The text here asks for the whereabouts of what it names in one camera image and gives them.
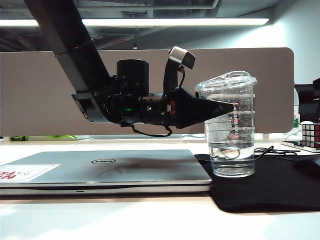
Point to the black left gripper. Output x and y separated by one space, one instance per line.
155 110

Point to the clear plastic Starbucks cup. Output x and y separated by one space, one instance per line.
232 165

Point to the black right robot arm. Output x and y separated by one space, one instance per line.
317 82

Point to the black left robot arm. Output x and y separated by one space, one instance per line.
62 37

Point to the silver Dell laptop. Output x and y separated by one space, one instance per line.
125 170

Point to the small ceiling spotlight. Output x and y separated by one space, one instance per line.
135 46

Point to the long ceiling light strip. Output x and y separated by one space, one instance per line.
175 22

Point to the flat notebook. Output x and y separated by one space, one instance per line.
290 144

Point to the white bottle green label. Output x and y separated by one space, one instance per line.
296 110

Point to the black mouse pad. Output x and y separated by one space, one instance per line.
275 190

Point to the black monitor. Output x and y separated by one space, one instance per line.
310 105

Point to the Rubik's cube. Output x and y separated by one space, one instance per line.
311 135

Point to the black computer mouse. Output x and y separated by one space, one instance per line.
310 167

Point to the light green object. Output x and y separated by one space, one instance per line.
63 137

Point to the brown desk partition panel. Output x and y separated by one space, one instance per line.
37 100

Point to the dark green object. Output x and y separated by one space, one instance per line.
17 138

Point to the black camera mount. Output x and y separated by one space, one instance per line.
171 77

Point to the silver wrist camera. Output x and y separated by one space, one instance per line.
182 56

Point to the white partition bracket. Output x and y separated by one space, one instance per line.
266 136

